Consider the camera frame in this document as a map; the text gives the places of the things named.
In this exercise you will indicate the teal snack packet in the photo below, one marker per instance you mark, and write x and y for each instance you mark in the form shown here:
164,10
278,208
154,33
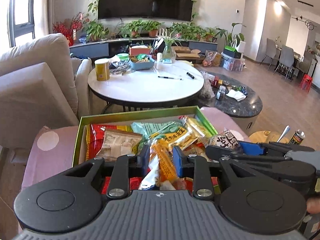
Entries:
150,128

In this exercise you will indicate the clear storage bin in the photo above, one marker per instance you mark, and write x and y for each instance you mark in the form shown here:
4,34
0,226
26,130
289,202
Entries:
233,63

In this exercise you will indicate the white curtain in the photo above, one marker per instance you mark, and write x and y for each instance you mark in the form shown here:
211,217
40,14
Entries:
43,7

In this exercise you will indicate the person's right hand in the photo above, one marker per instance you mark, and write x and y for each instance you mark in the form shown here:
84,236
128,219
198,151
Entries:
314,205

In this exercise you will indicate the green cardboard box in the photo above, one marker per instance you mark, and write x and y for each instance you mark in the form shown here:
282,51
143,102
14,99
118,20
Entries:
80,135

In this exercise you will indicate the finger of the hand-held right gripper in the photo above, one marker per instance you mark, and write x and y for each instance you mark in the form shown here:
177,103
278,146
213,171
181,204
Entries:
252,148
225,152

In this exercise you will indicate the black marker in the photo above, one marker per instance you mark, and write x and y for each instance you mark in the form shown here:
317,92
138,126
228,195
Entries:
190,75

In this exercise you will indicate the small teal box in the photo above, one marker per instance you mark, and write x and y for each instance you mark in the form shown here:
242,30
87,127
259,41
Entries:
167,60

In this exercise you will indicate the red plastic stool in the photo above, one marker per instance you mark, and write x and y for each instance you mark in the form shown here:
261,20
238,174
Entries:
306,81

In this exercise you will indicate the black white snack packet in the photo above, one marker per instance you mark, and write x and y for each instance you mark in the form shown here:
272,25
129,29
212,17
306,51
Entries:
225,138

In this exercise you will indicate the yellow cylindrical can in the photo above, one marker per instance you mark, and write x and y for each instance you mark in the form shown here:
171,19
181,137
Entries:
102,70

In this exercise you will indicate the dark round coffee table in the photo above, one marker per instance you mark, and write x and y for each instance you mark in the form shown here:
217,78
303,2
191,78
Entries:
240,107

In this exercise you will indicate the white crumpled tissue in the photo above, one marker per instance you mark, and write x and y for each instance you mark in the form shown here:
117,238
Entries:
236,95

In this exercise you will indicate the orange tissue box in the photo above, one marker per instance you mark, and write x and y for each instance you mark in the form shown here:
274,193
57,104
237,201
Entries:
140,50

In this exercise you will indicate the clear plastic bag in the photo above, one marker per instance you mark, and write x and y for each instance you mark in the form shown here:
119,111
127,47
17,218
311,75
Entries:
207,87

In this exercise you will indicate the beige sofa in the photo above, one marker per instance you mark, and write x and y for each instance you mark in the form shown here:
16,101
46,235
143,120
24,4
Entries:
35,87

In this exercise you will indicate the grey dining chair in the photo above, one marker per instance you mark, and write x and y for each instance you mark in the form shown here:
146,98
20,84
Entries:
286,57
269,50
306,62

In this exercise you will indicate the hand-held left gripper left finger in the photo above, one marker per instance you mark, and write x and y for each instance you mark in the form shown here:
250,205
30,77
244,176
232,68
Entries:
145,158

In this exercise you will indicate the orange stick snack packet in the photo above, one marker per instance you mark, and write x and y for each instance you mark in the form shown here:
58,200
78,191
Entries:
165,165

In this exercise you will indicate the black yellow drink can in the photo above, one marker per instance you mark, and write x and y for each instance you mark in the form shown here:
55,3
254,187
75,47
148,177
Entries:
297,137

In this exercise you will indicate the clear bag of dark snacks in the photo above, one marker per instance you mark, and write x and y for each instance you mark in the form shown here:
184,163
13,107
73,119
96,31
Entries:
120,67

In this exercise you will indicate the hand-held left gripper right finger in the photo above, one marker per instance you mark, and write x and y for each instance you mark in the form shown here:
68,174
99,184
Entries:
178,161

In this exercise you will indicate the blue plastic basket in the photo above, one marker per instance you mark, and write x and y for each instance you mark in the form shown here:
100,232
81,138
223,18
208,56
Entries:
142,65

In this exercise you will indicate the red flower arrangement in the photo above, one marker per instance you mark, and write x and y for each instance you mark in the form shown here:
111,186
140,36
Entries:
67,27

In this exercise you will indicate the green black box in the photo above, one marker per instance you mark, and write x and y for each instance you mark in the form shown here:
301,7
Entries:
231,52

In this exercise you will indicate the pink dotted tablecloth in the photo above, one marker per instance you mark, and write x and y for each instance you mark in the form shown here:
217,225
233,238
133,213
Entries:
50,160

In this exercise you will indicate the yellow black-print snack packet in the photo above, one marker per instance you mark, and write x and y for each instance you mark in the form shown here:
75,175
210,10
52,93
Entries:
180,136

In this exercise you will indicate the tall leafy floor plant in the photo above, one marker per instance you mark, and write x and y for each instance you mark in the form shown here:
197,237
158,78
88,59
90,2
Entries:
231,36

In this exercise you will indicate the beige brown-print snack packet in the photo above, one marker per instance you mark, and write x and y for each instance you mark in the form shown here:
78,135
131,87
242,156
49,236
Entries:
120,142

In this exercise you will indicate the grey television cabinet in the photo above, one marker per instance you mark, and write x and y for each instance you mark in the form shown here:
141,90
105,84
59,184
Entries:
95,50

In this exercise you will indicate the metal spoon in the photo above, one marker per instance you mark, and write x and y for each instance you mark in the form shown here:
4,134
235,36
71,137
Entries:
283,132

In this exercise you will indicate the plastic bag of fruit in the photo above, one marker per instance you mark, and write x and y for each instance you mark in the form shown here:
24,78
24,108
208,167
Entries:
209,60

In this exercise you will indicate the white round table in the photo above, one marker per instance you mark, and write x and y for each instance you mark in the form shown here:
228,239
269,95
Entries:
140,87

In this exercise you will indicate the open cardboard box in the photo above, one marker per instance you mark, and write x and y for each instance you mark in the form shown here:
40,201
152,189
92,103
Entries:
186,53

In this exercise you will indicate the white pen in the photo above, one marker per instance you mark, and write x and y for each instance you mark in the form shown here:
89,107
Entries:
170,77

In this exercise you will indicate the glass vase with plant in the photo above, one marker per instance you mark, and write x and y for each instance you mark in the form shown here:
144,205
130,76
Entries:
169,51

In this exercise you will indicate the row of green potted plants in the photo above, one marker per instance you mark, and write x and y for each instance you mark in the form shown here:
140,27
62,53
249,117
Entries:
95,30

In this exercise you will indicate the dark framed window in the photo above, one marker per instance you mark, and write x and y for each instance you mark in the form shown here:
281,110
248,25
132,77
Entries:
22,10

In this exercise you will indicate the red yellow striped snack bag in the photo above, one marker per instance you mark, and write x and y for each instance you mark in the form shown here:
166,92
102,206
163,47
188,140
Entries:
96,137

